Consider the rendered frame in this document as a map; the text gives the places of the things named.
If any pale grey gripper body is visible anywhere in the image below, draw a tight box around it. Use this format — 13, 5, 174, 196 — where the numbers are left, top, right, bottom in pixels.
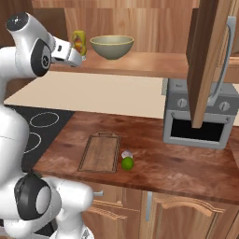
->
66, 46, 84, 68

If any yellow condiment bottle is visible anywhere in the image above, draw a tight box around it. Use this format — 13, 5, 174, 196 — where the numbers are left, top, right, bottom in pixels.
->
71, 30, 88, 62

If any pale green bowl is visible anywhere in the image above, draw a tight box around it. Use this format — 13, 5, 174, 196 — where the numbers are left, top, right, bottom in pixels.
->
89, 35, 135, 61

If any wooden cutting board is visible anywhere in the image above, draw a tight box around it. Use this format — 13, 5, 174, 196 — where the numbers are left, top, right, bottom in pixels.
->
77, 131, 122, 175

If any white garlic bulb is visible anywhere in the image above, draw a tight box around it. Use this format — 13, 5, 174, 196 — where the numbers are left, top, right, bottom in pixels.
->
120, 148, 134, 160

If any green lime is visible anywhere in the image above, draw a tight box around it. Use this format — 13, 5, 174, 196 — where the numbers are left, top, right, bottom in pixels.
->
120, 157, 135, 172

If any wooden base cabinet door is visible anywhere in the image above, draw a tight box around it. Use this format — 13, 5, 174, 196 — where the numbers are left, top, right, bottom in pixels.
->
151, 191, 239, 239

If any black hob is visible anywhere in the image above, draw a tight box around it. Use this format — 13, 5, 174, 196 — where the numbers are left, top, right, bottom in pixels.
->
3, 105, 76, 174

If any grey toaster oven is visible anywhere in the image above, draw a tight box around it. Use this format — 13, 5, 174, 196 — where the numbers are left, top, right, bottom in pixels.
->
162, 77, 239, 150

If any wooden wall cabinet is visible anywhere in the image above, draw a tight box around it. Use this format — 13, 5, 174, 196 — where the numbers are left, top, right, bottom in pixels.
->
31, 0, 239, 84

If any grey cabinet door handle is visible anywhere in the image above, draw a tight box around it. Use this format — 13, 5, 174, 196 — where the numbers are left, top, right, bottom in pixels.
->
207, 16, 237, 107

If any grey base cabinet handle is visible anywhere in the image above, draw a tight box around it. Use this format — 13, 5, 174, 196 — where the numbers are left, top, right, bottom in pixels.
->
145, 190, 154, 223

